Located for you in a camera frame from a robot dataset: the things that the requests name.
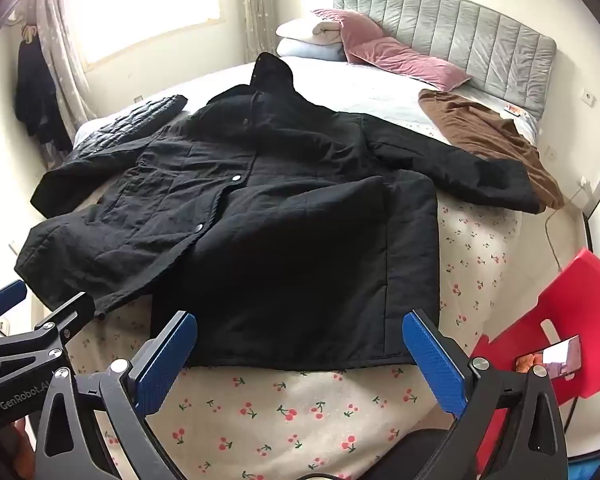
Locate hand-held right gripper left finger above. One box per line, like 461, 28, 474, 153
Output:
32, 311, 199, 480

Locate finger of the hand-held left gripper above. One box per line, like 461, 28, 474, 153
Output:
0, 280, 28, 330
29, 291, 97, 360

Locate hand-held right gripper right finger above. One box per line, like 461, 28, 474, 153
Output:
401, 309, 568, 480

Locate black long coat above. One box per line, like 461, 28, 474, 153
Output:
14, 52, 553, 372

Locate dark hanging clothes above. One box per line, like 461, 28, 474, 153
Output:
14, 35, 74, 155

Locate smartphone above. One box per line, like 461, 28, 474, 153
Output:
515, 336, 583, 381

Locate red plastic chair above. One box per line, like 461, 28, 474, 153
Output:
467, 247, 600, 461

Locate black shiny quilted jacket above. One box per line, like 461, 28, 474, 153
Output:
72, 94, 189, 161

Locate brown garment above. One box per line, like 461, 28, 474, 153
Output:
418, 89, 566, 211

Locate patterned beige curtain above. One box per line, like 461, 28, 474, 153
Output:
30, 0, 98, 126
240, 0, 281, 63

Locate white bed sheet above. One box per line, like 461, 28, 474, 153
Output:
74, 55, 538, 161

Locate long pink velvet pillow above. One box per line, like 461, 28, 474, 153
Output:
347, 37, 473, 92

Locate bright window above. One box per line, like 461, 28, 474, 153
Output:
62, 0, 228, 66

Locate grey padded headboard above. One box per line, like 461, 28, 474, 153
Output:
332, 0, 558, 116

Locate light blue pillow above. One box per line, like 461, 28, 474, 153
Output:
276, 39, 348, 62

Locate small pink velvet pillow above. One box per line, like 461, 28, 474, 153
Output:
312, 8, 386, 63

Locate white and blue pillows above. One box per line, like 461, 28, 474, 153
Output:
275, 17, 348, 46

